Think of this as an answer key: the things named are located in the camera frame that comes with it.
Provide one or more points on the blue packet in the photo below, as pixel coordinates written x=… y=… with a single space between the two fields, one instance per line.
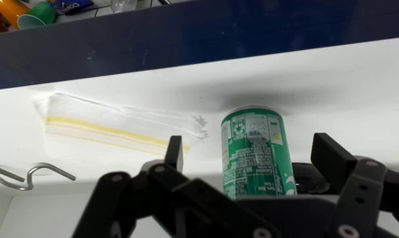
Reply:
x=72 y=5

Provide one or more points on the green plastic cup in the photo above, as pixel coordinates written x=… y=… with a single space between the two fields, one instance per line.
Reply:
x=37 y=16

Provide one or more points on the orange plastic bottle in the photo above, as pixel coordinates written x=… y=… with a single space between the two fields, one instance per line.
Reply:
x=9 y=9

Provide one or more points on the silver metal hook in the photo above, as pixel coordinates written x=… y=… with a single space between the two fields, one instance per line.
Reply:
x=32 y=177

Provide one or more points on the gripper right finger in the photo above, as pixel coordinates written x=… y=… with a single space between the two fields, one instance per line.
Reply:
x=361 y=185

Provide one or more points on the green soda can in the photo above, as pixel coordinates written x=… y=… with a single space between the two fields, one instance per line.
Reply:
x=257 y=155

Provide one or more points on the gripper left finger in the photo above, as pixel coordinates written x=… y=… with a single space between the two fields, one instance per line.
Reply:
x=173 y=195

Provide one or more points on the clear glass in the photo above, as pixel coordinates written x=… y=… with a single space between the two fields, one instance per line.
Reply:
x=123 y=4

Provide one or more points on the white cloth with yellow stripe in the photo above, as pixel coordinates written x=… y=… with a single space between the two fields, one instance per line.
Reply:
x=113 y=130

